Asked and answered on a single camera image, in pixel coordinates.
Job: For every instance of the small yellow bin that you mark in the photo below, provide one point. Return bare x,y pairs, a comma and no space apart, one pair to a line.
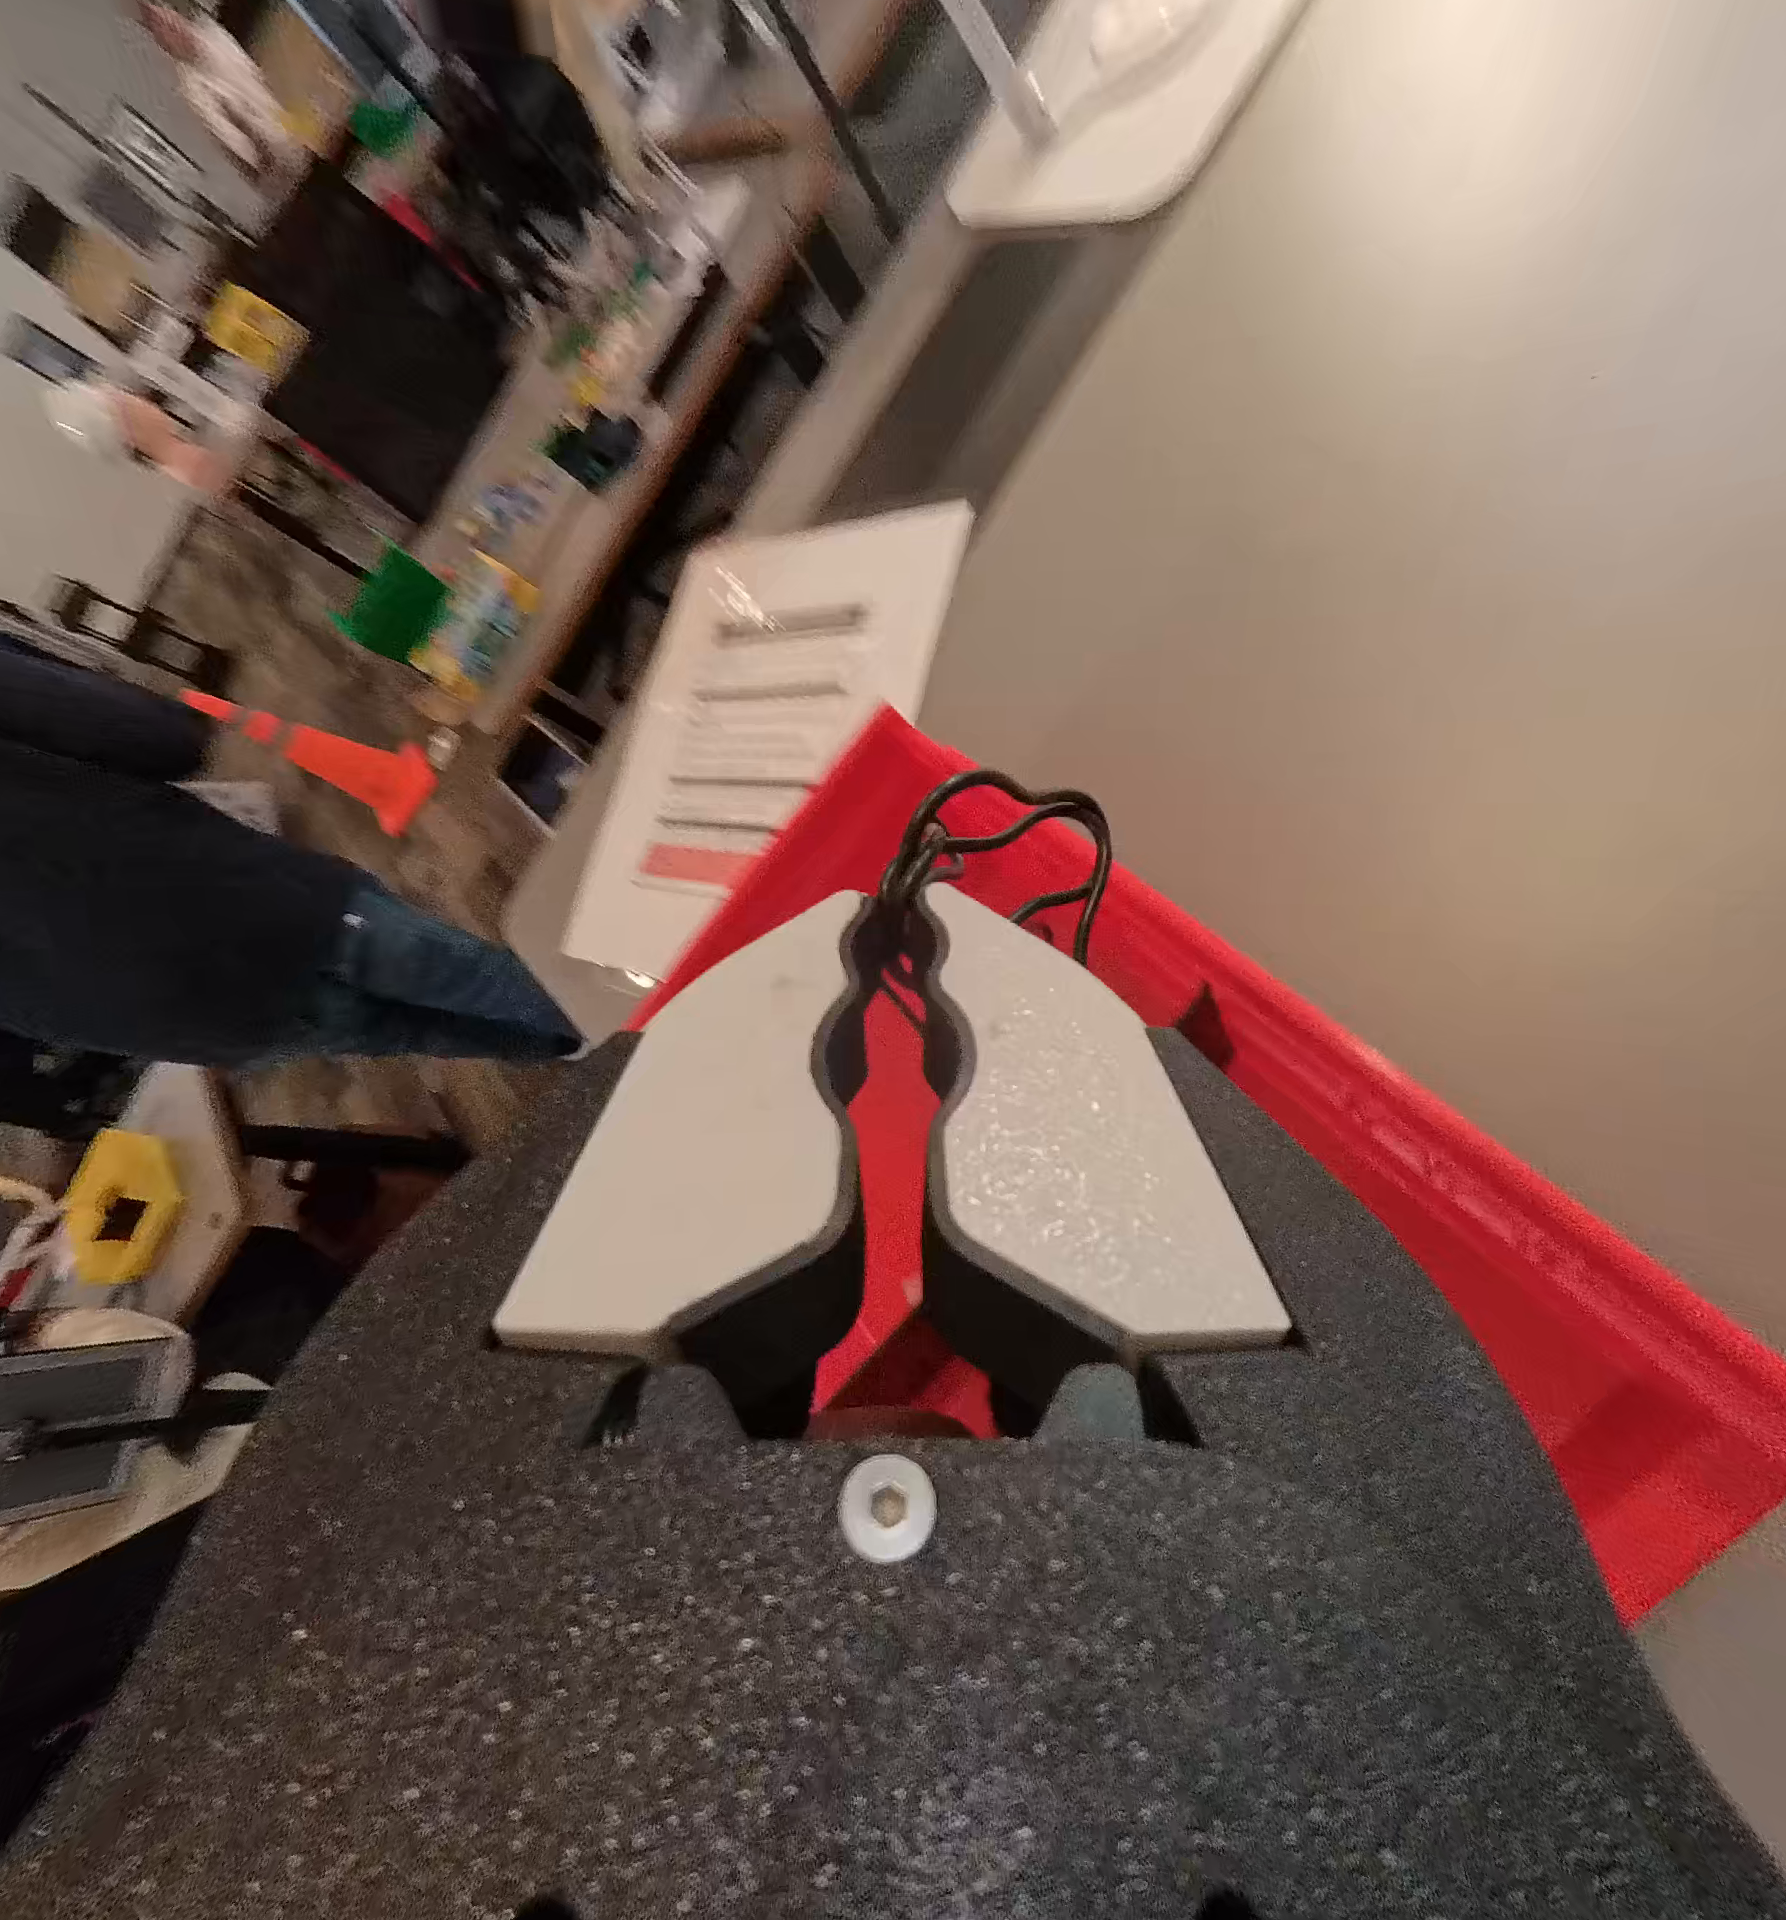
119,1199

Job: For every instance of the black cabinet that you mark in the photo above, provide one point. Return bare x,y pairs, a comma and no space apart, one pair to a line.
368,344

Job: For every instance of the red plastic bin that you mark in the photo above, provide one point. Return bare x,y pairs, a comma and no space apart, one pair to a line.
1432,1199

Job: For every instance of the pile of colourful small parts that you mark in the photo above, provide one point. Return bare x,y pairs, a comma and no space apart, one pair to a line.
480,621

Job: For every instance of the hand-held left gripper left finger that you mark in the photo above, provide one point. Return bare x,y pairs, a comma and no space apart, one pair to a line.
698,1170

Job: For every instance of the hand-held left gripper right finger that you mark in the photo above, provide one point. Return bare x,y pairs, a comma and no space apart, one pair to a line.
1103,1185

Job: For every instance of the orange striped cone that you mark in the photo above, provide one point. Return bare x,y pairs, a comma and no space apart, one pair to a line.
351,766

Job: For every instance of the white printed paper sheet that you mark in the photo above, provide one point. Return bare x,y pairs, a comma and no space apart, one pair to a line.
789,676

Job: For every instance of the small wooden side table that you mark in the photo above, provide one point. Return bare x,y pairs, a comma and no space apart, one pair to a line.
187,1170

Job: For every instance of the green bin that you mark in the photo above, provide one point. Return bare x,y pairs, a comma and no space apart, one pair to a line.
391,599

